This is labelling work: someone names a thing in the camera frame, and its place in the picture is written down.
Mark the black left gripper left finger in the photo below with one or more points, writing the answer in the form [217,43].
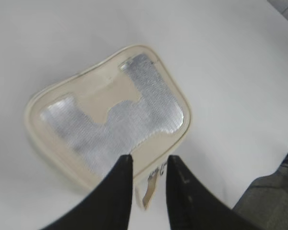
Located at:
[107,207]

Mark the cream bag with silver panel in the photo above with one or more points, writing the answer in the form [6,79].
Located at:
[126,104]

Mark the silver metal zipper pull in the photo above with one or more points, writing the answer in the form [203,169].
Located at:
[152,182]

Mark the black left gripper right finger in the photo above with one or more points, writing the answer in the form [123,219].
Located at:
[191,206]

